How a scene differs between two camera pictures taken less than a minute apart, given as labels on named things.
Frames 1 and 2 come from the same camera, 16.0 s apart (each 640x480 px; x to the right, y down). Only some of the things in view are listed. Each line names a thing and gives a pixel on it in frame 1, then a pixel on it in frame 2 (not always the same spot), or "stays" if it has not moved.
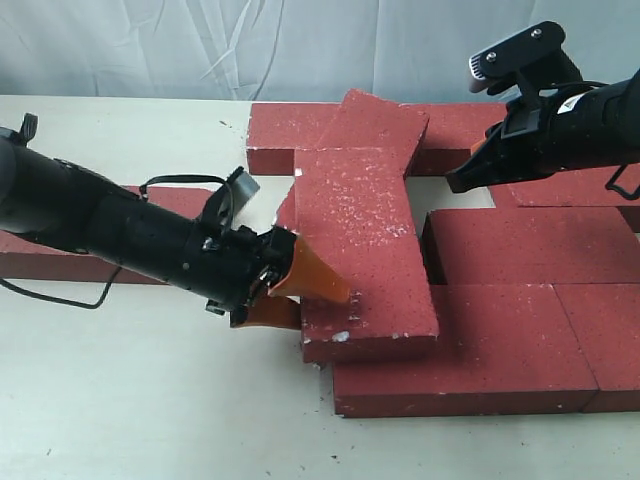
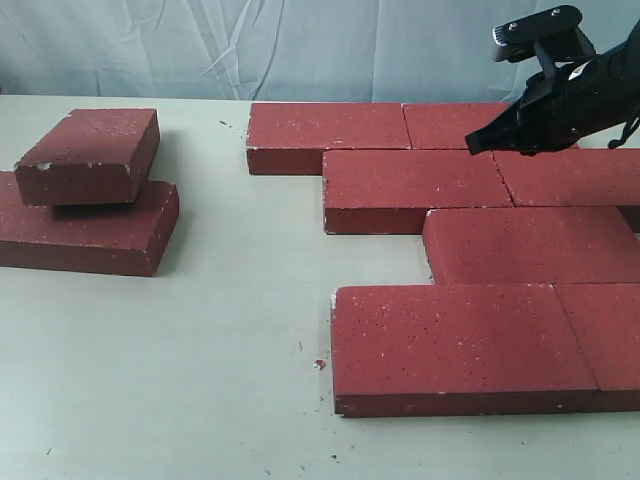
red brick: [502, 349] stays
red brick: [450, 133] stays
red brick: [277, 130] stays
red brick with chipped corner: [352, 208] -> [92, 157]
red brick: [367, 121] -> [390, 191]
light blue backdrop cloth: [411, 51] stays
